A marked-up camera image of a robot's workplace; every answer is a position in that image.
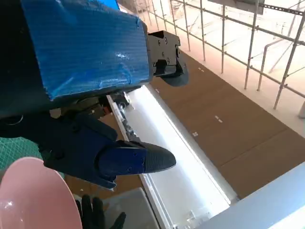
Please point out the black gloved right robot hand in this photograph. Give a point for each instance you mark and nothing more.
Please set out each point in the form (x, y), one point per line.
(95, 219)

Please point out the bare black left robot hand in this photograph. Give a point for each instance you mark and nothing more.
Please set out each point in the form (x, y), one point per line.
(83, 47)

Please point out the pink bowl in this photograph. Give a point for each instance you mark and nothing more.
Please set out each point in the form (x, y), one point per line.
(35, 190)

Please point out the narrow white mesh cabinet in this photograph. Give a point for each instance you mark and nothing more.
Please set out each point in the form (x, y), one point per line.
(178, 155)

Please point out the green cutting mat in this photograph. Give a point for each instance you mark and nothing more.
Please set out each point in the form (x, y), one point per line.
(14, 150)

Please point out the metal scaffold railing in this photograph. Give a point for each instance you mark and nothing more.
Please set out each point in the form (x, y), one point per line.
(251, 35)

